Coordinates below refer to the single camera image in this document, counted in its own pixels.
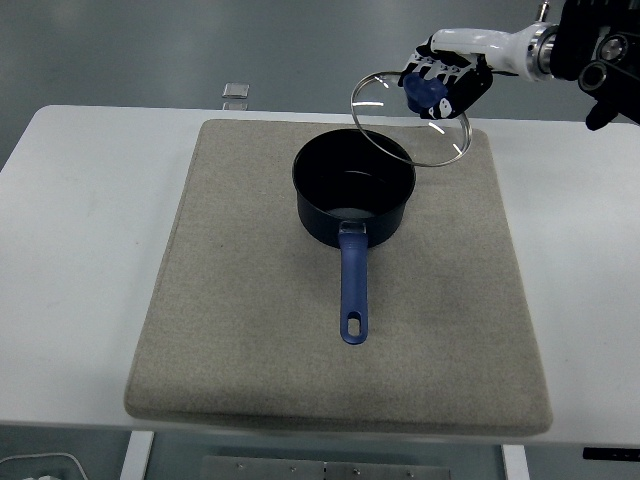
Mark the dark blue saucepan long handle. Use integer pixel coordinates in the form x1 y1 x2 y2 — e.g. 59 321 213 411
291 129 417 346

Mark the grey metal plate with screws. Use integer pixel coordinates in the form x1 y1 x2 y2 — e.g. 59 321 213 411
198 455 453 480

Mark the beige fabric mat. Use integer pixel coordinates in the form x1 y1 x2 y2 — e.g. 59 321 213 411
123 118 554 435

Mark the glass pot lid blue knob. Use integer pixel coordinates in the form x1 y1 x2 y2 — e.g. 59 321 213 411
349 70 473 169

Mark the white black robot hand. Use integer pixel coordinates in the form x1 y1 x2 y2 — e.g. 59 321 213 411
398 28 539 121

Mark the black bar under table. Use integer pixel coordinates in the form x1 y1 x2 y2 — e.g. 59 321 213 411
582 446 640 461

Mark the white cable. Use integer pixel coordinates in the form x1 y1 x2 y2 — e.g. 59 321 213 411
0 452 86 480

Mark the white table leg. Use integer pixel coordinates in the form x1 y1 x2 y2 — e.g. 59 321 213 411
118 430 155 480
501 444 531 480

